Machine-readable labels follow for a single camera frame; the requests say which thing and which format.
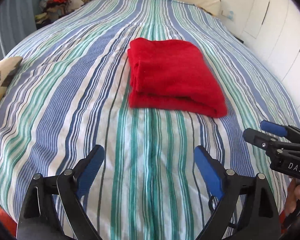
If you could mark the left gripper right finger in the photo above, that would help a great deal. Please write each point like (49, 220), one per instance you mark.
(241, 207)

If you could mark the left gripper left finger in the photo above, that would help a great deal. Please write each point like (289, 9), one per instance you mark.
(38, 217)

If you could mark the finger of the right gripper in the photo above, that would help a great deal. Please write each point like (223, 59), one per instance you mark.
(282, 129)
(267, 142)

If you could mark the red knit sweater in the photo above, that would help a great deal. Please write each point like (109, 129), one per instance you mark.
(172, 75)

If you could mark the pile of colourful clothes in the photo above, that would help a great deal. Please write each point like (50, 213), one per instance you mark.
(52, 10)

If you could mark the person's right hand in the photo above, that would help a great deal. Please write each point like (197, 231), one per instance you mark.
(292, 197)

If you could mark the white wardrobe doors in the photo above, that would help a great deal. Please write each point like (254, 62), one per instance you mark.
(272, 32)

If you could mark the striped blue green bedspread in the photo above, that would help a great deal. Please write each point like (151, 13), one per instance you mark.
(71, 93)

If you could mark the teal window curtain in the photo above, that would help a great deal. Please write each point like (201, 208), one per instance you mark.
(16, 22)

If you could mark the white wall socket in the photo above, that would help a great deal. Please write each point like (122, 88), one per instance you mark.
(229, 14)

